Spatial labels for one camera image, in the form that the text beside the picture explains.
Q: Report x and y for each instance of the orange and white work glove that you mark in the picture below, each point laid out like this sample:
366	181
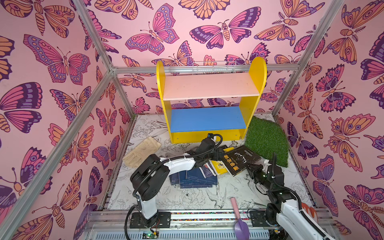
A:
310	211

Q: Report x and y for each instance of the navy book bottom left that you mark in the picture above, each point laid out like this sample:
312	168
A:
174	179

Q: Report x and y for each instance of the yellow shelf with coloured boards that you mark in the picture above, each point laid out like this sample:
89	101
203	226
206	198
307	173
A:
194	124

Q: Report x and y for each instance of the black book with yellow title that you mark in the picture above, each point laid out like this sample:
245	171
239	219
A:
239	159

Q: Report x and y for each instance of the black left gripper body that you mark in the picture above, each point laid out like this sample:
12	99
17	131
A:
213	155

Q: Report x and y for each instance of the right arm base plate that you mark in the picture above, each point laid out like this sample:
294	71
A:
259	219

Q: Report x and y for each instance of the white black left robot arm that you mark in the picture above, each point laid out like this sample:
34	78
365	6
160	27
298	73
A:
149	177

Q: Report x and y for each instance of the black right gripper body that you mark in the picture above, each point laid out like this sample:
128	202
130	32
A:
254	171

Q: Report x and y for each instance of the small green circuit board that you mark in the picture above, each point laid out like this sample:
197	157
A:
150	235

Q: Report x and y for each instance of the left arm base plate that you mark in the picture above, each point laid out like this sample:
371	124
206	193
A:
159	220

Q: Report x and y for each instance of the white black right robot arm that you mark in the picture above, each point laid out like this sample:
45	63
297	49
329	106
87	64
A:
285	210

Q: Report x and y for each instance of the yellow book with cartoon figure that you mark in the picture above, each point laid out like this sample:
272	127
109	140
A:
216	161

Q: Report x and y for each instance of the navy book yellow label middle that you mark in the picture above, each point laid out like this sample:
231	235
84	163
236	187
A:
190	184

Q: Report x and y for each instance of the purple trowel with pink handle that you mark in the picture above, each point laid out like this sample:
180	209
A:
241	228

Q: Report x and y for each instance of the green artificial grass mat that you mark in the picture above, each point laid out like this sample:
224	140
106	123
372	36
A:
267	138

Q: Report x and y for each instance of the navy book with yellow label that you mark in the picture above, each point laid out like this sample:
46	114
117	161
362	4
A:
196	174

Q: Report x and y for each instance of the dark purple book with figure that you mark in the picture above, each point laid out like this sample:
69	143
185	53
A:
208	170

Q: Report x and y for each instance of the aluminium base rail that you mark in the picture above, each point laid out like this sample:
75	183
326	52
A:
185	225

